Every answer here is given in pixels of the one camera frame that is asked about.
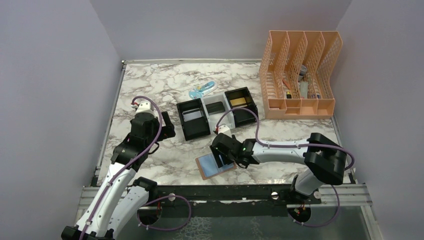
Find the brown leather card holder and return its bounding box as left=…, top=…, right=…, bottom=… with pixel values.
left=195, top=153, right=237, bottom=180

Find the white tray bin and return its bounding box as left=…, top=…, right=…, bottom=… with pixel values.
left=201, top=92, right=236, bottom=132

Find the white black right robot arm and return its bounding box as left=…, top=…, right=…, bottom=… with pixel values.
left=210, top=133, right=347, bottom=204

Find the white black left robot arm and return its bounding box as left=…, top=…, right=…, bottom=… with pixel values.
left=61, top=111, right=175, bottom=240

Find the silver credit card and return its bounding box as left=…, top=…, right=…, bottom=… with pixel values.
left=182, top=109, right=203, bottom=122

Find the gold credit card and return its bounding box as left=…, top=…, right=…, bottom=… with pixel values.
left=229, top=97, right=248, bottom=108

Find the blue packaged tool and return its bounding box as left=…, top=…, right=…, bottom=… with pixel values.
left=188, top=81, right=217, bottom=99

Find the grey staples box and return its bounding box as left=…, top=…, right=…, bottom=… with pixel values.
left=299, top=81, right=309, bottom=99

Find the peach plastic file organizer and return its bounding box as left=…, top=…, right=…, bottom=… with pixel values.
left=259, top=30, right=343, bottom=120

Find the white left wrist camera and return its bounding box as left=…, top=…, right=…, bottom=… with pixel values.
left=131, top=100, right=155, bottom=116

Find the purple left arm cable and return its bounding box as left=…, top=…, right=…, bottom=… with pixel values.
left=78, top=95, right=164, bottom=240

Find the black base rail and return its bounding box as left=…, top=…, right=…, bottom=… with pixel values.
left=132, top=177, right=322, bottom=205

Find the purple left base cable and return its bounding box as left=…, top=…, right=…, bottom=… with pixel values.
left=136, top=194, right=192, bottom=232

